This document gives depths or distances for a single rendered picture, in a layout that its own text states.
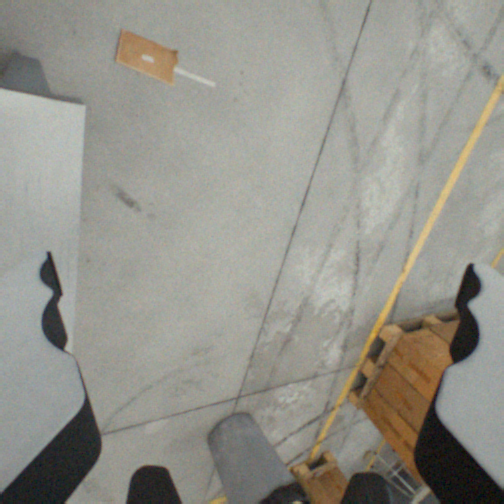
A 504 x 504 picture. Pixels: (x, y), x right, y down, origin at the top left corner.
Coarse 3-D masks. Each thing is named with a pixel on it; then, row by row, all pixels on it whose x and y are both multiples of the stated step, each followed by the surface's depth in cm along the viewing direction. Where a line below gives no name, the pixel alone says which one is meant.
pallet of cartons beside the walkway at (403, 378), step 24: (456, 312) 325; (384, 336) 268; (408, 336) 262; (432, 336) 271; (384, 360) 270; (408, 360) 256; (432, 360) 243; (384, 384) 274; (408, 384) 257; (432, 384) 241; (360, 408) 294; (384, 408) 275; (408, 408) 258; (384, 432) 276; (408, 432) 258; (408, 456) 258
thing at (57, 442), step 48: (0, 288) 9; (48, 288) 9; (0, 336) 7; (48, 336) 8; (0, 384) 6; (48, 384) 6; (0, 432) 6; (48, 432) 6; (96, 432) 7; (0, 480) 5; (48, 480) 6
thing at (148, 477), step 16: (144, 480) 5; (160, 480) 5; (352, 480) 5; (368, 480) 5; (384, 480) 5; (128, 496) 5; (144, 496) 5; (160, 496) 5; (176, 496) 5; (352, 496) 5; (368, 496) 5; (384, 496) 5
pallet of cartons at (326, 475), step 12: (324, 456) 336; (300, 468) 320; (324, 468) 329; (336, 468) 333; (312, 480) 318; (324, 480) 320; (336, 480) 322; (312, 492) 307; (324, 492) 311; (336, 492) 313
